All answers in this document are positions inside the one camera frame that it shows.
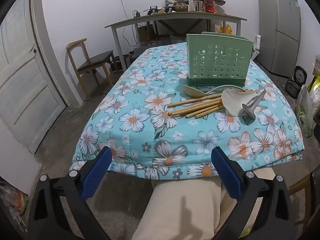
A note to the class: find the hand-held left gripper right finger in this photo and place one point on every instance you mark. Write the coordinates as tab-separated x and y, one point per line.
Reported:
226	172

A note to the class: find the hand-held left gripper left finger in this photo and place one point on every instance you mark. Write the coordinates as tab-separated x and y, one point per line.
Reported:
96	172

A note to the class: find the white ladle spoon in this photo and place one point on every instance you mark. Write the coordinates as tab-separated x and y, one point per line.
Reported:
232	102

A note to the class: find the grey spoon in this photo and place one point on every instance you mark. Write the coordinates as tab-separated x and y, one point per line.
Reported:
250	106

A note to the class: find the bundle of bamboo chopsticks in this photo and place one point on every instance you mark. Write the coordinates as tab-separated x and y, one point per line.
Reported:
197	107

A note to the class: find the green perforated utensil holder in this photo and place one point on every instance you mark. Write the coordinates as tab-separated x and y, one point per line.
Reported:
217	62

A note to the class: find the wooden stool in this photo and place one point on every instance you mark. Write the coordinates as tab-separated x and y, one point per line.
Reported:
303	187

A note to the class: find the floral blue blanket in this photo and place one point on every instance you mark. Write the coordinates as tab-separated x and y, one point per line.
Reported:
140	105

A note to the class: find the orange printed bag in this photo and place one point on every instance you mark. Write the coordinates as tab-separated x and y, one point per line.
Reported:
13	202

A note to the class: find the clear plastic bag of greens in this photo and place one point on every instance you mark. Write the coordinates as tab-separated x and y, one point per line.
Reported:
306	112

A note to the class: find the black electric pot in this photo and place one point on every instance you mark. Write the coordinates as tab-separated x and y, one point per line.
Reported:
293	88

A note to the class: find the wooden chair with dark seat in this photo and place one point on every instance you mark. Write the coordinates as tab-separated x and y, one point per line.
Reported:
93	61

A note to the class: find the low dark stool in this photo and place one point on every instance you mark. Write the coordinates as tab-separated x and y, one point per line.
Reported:
121	61

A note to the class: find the white panel door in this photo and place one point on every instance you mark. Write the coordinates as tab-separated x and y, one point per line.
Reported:
22	75

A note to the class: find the black rice cooker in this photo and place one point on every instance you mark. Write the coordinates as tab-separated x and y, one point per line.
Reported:
301	73

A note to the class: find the yellow green packet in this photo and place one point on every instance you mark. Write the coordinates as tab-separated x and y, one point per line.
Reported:
315	82

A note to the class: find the yellow bag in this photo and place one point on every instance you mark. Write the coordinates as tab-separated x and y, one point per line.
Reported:
226	28

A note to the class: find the grey refrigerator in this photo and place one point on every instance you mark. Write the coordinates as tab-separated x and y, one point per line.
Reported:
277	27

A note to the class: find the grey side table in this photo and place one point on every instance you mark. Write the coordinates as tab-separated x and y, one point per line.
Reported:
175	17

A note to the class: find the red drink bottle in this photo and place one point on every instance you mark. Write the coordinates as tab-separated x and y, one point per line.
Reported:
209	3

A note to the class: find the glass jar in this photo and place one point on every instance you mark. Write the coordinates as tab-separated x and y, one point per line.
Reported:
182	7

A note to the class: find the black device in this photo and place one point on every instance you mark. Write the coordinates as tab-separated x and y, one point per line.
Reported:
153	9

